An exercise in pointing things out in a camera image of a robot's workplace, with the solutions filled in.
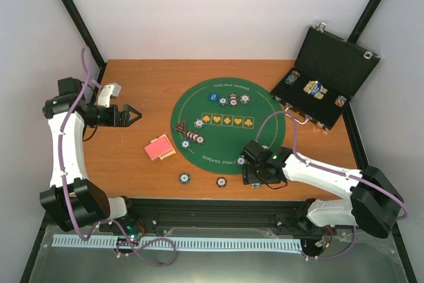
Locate red-backed playing card deck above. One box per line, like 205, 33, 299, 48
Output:
144, 135, 173, 160

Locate black red poker chip stack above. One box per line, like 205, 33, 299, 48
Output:
216, 177, 228, 188

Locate light blue chip top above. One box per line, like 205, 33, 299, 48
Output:
240, 94, 250, 104

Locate spread black red chips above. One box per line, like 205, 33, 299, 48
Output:
185, 131, 205, 144

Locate black red chip top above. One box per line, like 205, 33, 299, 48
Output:
229, 93, 239, 107

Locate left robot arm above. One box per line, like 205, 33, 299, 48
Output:
40, 78, 142, 232

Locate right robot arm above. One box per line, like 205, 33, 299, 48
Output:
237, 140, 403, 239

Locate black triangular all-in marker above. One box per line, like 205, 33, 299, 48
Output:
172, 121, 187, 134

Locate yellow playing card box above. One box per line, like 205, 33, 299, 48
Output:
150, 134, 176, 160

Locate round green poker mat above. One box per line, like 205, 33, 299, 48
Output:
170, 78, 286, 175

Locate blue small blind button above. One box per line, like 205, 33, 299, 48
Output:
208, 92, 220, 103

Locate chips in case left slot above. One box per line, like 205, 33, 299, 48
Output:
284, 70, 300, 85

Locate chips in case slot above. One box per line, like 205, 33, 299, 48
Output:
334, 95, 347, 108
284, 70, 300, 85

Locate blue card deck in case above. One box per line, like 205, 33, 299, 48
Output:
303, 80, 328, 100

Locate chips in case right slot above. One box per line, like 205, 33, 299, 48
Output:
334, 95, 347, 108

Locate black poker case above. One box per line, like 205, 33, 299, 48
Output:
270, 25, 381, 130

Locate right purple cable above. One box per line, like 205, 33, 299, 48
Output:
255, 110, 410, 261

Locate purple cable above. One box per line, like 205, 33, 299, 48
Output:
61, 46, 178, 267
255, 110, 410, 261

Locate black aluminium frame rail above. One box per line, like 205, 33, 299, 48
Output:
42, 196, 397, 241

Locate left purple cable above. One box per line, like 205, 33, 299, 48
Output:
61, 46, 178, 267

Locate light blue cable duct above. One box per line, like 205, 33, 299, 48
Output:
51, 234, 302, 253

